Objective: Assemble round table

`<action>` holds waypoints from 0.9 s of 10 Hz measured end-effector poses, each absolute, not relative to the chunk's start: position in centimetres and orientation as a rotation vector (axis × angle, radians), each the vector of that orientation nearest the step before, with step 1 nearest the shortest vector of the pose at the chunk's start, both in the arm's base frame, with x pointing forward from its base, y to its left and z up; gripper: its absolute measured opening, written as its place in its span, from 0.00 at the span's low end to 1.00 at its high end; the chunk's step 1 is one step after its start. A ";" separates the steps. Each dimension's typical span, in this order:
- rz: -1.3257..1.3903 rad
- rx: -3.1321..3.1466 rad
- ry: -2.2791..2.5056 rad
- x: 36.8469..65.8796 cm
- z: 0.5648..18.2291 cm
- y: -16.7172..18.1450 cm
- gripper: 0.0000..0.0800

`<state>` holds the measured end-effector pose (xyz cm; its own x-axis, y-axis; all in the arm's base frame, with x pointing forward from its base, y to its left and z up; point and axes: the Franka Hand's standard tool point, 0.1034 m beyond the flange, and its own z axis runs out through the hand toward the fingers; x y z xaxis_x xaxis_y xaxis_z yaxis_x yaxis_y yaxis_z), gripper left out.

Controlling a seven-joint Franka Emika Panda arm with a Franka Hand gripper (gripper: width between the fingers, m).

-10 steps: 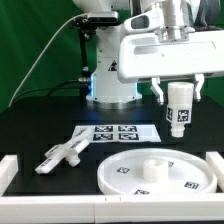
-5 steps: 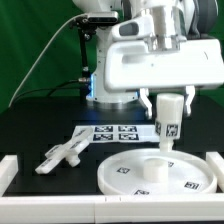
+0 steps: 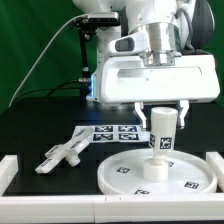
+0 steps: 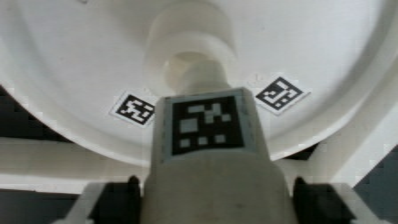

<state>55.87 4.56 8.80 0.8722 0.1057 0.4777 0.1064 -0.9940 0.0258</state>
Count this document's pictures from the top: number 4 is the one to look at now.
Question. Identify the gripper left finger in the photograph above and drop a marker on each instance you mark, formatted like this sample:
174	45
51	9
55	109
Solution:
106	204

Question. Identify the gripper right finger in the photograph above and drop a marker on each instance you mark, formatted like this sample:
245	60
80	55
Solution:
329	204

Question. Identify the white cylindrical table leg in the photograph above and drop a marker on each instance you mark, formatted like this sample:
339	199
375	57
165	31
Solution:
215	184

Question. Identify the white round table top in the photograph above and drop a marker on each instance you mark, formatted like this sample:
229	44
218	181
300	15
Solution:
98	55

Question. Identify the white right fence bar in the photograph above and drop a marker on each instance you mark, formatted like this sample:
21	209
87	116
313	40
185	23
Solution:
353	149

